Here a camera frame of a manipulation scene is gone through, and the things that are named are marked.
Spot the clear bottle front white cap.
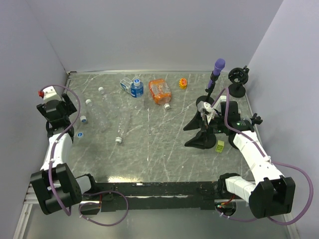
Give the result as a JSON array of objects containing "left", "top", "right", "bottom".
[{"left": 115, "top": 111, "right": 131, "bottom": 144}]

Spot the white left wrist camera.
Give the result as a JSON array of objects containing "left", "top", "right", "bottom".
[{"left": 38, "top": 86, "right": 61, "bottom": 103}]

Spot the black empty microphone stand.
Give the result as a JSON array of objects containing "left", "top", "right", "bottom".
[{"left": 228, "top": 66, "right": 250, "bottom": 98}]

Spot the yellow orange bottle cap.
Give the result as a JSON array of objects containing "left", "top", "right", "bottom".
[{"left": 179, "top": 78, "right": 187, "bottom": 89}]

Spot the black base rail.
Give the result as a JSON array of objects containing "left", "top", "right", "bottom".
[{"left": 82, "top": 181, "right": 233, "bottom": 212}]

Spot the clear bottle small white cap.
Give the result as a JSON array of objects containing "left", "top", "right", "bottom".
[{"left": 85, "top": 99, "right": 108, "bottom": 132}]

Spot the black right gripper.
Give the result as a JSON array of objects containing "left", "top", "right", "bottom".
[{"left": 183, "top": 109, "right": 227, "bottom": 149}]

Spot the blue Pocari bottle cap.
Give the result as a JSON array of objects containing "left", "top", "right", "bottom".
[{"left": 77, "top": 132, "right": 84, "bottom": 138}]

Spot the purple microphone on stand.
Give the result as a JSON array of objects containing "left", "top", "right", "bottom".
[{"left": 196, "top": 58, "right": 226, "bottom": 106}]

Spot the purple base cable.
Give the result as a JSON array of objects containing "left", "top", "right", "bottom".
[{"left": 78, "top": 190, "right": 129, "bottom": 227}]

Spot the green toy brick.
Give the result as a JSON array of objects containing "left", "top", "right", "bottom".
[{"left": 215, "top": 140, "right": 225, "bottom": 153}]

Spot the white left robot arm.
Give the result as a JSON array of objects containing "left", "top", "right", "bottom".
[{"left": 30, "top": 87, "right": 99, "bottom": 216}]

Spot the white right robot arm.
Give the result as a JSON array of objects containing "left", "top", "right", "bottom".
[{"left": 184, "top": 101, "right": 296, "bottom": 219}]

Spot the blue water bottle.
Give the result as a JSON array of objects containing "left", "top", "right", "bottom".
[{"left": 120, "top": 77, "right": 144, "bottom": 98}]

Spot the clear bottle blue ring cap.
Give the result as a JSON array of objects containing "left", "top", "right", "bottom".
[{"left": 79, "top": 116, "right": 88, "bottom": 124}]

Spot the orange plastic bottle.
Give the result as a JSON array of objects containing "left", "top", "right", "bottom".
[{"left": 148, "top": 79, "right": 171, "bottom": 110}]

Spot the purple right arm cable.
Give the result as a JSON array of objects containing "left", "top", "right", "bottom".
[{"left": 210, "top": 87, "right": 314, "bottom": 226}]

